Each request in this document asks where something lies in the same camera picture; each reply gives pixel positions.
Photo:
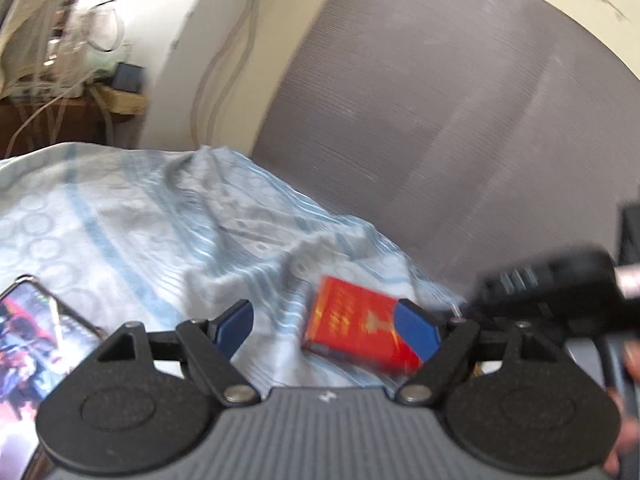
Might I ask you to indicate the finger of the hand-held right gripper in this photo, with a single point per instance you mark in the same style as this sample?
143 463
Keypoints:
550 282

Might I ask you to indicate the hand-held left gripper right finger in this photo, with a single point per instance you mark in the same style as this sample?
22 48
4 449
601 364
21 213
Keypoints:
417 334

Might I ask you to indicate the wooden desk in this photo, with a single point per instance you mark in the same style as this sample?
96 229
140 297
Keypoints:
125 102

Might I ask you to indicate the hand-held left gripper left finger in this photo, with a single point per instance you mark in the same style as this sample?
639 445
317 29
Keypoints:
235 327

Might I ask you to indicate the grey wall mat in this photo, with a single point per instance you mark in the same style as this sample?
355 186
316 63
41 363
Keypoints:
425 110

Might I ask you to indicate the smartphone with lit screen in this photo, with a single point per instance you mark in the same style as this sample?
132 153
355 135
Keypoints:
30 360

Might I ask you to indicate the person's right hand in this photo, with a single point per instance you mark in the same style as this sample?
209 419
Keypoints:
631 435

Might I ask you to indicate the blue patterned bed sheet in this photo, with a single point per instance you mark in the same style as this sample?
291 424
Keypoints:
125 220

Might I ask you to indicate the red cigarette box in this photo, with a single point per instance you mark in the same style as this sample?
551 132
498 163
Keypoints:
350 327

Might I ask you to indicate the small dark blue box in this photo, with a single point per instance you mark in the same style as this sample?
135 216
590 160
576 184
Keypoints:
129 77

